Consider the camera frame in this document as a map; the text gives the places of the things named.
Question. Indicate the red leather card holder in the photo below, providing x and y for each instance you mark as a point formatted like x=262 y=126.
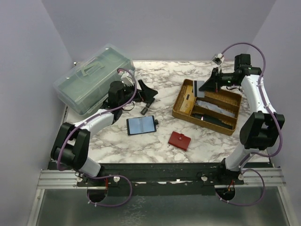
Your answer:
x=179 y=140

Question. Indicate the tan card in tray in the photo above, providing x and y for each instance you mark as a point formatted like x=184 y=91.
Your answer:
x=188 y=100

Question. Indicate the black pen tool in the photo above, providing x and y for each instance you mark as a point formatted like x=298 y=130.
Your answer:
x=211 y=119

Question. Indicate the woven bamboo organizer tray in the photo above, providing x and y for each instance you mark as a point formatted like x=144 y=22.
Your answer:
x=224 y=99

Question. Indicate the black leather card holder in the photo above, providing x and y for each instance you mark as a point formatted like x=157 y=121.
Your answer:
x=141 y=125

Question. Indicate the black T-shaped tool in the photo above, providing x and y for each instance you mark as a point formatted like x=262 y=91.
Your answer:
x=145 y=109

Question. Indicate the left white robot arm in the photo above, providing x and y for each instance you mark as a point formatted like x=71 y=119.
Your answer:
x=72 y=142

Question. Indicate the aluminium extrusion rail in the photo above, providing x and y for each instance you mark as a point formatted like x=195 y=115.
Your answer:
x=54 y=179

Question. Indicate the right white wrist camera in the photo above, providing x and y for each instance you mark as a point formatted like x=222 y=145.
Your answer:
x=218 y=59

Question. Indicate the green plastic storage box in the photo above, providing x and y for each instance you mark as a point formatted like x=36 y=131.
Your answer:
x=86 y=85

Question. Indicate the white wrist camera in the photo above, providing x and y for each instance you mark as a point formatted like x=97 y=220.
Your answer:
x=218 y=59
x=126 y=78

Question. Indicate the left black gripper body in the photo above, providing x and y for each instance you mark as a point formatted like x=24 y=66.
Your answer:
x=129 y=93

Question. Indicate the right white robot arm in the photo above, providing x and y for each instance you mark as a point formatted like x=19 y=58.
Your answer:
x=263 y=128

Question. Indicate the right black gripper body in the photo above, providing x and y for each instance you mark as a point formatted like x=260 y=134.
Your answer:
x=223 y=80

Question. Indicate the grey credit card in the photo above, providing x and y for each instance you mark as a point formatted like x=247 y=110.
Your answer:
x=196 y=89

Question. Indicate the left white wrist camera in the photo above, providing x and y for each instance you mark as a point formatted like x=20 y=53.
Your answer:
x=126 y=78

